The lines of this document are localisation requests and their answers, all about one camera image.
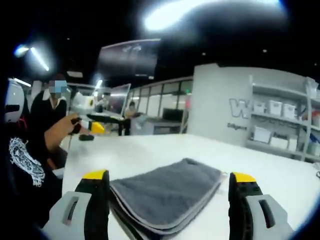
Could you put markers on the grey towel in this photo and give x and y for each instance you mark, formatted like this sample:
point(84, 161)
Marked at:
point(162, 190)

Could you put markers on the person's left hand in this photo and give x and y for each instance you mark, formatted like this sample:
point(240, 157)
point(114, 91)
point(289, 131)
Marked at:
point(67, 125)

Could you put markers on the small black object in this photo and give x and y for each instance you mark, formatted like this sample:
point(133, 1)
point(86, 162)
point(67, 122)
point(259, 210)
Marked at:
point(86, 137)

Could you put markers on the clear glass partition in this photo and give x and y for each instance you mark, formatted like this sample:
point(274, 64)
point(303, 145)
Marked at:
point(120, 100)

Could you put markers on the dark hanging ceiling panel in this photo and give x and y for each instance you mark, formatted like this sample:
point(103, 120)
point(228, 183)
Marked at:
point(127, 57)

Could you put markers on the person in black shirt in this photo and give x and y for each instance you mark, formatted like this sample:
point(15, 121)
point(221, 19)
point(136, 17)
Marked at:
point(25, 175)

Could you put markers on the dark grey-framed cabinet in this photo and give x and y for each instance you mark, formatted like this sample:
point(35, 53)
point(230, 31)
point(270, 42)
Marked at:
point(172, 115)

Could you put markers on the white worn device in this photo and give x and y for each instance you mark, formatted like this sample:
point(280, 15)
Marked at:
point(13, 100)

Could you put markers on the grey metal shelf rack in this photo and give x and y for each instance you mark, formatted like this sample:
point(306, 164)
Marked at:
point(309, 120)

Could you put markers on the rows of white storage boxes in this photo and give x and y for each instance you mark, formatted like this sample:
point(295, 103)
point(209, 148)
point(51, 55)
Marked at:
point(275, 106)

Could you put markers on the long ceiling light strip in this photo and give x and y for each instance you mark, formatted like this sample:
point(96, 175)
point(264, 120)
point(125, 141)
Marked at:
point(200, 12)

